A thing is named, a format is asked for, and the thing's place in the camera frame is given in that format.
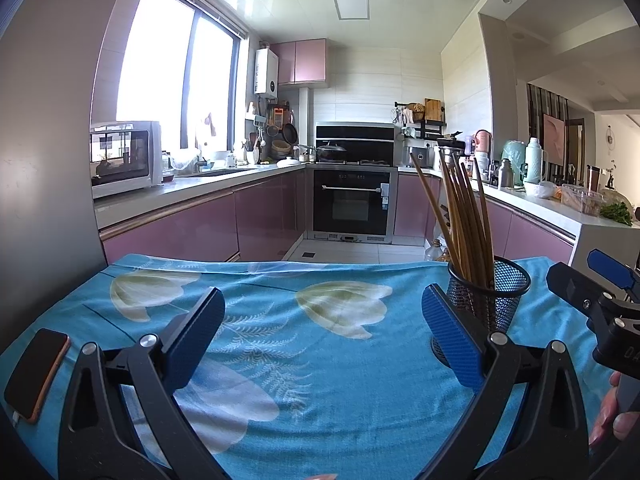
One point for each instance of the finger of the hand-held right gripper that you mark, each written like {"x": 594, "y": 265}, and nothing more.
{"x": 567, "y": 282}
{"x": 612, "y": 267}

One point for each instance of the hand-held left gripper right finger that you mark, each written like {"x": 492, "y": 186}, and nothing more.
{"x": 450, "y": 335}

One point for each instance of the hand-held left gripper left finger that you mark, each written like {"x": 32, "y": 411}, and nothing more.
{"x": 195, "y": 340}

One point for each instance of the black mesh holder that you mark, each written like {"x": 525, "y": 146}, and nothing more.
{"x": 505, "y": 300}

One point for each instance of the bundle of wooden chopsticks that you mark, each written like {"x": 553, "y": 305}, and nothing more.
{"x": 467, "y": 230}

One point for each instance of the person's right hand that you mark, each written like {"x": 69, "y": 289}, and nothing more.
{"x": 605, "y": 420}

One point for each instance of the green leafy vegetables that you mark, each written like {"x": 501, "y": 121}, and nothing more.
{"x": 617, "y": 214}

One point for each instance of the pink base cabinet run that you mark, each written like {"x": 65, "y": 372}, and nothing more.
{"x": 200, "y": 225}
{"x": 530, "y": 235}

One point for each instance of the clear plastic container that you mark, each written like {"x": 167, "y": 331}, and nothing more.
{"x": 582, "y": 200}

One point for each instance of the clear plastic bottle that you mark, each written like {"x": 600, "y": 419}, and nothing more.
{"x": 435, "y": 251}

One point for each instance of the white bowl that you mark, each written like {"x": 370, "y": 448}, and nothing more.
{"x": 539, "y": 191}

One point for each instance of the blue floral tablecloth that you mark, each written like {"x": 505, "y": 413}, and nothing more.
{"x": 300, "y": 360}

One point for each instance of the steel vacuum bottle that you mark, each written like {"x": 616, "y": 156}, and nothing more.
{"x": 507, "y": 174}

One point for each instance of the mint green kettle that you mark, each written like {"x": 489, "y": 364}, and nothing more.
{"x": 514, "y": 160}

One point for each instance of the built-in black oven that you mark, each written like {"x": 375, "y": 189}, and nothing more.
{"x": 355, "y": 205}

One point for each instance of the black smartphone orange case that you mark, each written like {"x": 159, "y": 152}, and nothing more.
{"x": 35, "y": 375}

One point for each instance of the pink kettle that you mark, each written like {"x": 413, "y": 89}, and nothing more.
{"x": 483, "y": 141}

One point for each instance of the silver rice cooker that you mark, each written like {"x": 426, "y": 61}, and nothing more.
{"x": 417, "y": 155}

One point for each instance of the white microwave oven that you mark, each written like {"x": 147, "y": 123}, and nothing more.
{"x": 122, "y": 160}

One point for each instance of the black range hood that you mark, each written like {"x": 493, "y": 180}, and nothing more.
{"x": 365, "y": 137}

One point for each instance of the black wok with lid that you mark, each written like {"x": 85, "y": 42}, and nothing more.
{"x": 331, "y": 152}

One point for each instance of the wooden cutting board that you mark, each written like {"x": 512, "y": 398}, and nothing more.
{"x": 433, "y": 110}

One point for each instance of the hanging frying pan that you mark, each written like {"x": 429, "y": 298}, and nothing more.
{"x": 290, "y": 133}

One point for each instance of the grey refrigerator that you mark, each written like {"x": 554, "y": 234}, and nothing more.
{"x": 45, "y": 160}

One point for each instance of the kitchen window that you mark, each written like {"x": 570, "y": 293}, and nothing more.
{"x": 170, "y": 65}

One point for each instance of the white water heater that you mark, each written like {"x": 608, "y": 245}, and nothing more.
{"x": 266, "y": 72}

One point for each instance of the ceiling light panel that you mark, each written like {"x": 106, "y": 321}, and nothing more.
{"x": 350, "y": 2}

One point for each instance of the round wall clock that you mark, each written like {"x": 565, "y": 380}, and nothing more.
{"x": 610, "y": 136}

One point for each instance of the pink wall painting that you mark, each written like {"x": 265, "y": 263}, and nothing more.
{"x": 553, "y": 140}

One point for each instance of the black wall rack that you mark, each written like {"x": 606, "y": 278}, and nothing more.
{"x": 432, "y": 127}

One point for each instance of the pink wall cabinet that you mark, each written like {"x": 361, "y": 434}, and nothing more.
{"x": 300, "y": 62}

